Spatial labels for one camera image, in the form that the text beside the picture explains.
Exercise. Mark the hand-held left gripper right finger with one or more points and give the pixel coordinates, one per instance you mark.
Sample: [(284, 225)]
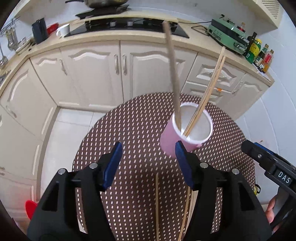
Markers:
[(183, 164)]

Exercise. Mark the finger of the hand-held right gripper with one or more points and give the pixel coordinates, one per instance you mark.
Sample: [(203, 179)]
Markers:
[(251, 148), (266, 149)]

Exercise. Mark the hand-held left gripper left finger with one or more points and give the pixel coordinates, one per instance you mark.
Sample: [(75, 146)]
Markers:
[(112, 166)]

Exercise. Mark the pink cylindrical cup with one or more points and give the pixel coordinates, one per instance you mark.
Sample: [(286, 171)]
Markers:
[(168, 141)]

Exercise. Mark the group of wooden chopsticks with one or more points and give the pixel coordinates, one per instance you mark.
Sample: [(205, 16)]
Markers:
[(157, 208)]

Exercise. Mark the single wooden chopstick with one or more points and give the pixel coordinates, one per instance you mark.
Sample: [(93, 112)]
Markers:
[(172, 69), (223, 62), (222, 52)]

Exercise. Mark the person's right hand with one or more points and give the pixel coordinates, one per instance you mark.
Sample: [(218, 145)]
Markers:
[(270, 208)]

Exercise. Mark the yellow snack packet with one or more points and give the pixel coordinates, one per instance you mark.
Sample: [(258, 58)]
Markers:
[(257, 190)]

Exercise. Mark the brown polka-dot tablecloth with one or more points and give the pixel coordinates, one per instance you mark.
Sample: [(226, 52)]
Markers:
[(138, 139)]

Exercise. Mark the amber bottle red label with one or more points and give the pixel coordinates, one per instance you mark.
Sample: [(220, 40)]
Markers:
[(268, 61)]

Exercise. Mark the red plastic basin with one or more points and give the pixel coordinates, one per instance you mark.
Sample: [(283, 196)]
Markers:
[(30, 208)]

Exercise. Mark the dark soy sauce bottle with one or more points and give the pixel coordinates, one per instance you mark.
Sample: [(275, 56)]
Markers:
[(262, 56)]

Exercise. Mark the green bottle yellow cap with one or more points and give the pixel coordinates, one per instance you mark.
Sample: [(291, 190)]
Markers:
[(255, 52)]

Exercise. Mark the cream base kitchen cabinets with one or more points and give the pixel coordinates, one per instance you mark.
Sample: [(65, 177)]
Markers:
[(92, 69)]

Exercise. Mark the dark oil bottle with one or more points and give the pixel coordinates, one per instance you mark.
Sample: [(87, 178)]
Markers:
[(251, 44)]

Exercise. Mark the green electric grill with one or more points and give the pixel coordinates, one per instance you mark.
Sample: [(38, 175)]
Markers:
[(226, 32)]

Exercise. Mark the red label sauce bottle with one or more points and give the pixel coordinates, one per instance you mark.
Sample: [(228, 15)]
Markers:
[(242, 27)]

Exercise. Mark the beige kitchen countertop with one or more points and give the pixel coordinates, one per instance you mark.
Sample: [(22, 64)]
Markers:
[(197, 33)]

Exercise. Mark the black glass gas hob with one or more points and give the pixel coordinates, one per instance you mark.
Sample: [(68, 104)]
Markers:
[(143, 25)]

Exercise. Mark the white mug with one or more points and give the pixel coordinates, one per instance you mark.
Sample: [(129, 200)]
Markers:
[(63, 30)]

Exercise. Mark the stack of white bowls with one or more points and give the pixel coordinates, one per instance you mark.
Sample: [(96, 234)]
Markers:
[(23, 46)]

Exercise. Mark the red box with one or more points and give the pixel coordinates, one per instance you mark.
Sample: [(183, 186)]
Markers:
[(52, 27)]

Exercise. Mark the black electric kettle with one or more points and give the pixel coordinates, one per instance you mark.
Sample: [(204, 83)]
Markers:
[(39, 31)]

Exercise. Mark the black portable induction cooker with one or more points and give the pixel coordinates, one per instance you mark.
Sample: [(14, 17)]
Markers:
[(101, 12)]

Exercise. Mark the hanging metal spoon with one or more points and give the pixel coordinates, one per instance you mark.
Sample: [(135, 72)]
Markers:
[(11, 39)]

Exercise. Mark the dark metal wok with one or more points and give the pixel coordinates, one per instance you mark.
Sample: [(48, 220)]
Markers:
[(104, 2)]

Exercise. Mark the cream lattice door wall cabinet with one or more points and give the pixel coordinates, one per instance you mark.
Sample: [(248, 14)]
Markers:
[(268, 9)]

